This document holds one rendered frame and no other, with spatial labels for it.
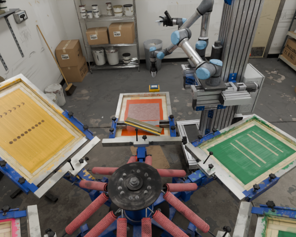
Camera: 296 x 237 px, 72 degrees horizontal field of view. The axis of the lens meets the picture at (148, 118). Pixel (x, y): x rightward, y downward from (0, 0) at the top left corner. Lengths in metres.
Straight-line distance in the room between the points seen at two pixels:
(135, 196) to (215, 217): 1.58
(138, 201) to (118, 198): 0.11
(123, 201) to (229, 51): 1.67
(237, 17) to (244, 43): 0.27
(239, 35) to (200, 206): 1.84
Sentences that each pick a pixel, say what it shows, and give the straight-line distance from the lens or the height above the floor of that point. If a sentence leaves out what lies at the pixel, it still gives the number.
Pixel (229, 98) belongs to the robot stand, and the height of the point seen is 1.17.
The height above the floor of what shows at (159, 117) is 0.95.
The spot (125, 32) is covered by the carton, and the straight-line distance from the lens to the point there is 4.90.
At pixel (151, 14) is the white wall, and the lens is 5.27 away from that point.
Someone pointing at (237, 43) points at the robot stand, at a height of 1.58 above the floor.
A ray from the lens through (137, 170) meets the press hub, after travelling 1.21.
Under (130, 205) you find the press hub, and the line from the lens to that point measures 1.11.
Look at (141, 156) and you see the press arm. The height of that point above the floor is 1.04.
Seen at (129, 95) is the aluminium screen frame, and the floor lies 0.98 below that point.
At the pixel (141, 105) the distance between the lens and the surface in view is 2.30.
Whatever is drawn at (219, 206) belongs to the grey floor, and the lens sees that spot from 2.66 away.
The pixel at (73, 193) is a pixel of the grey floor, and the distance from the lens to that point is 2.87.
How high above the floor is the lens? 2.28
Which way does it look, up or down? 39 degrees down
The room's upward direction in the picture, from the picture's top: 4 degrees counter-clockwise
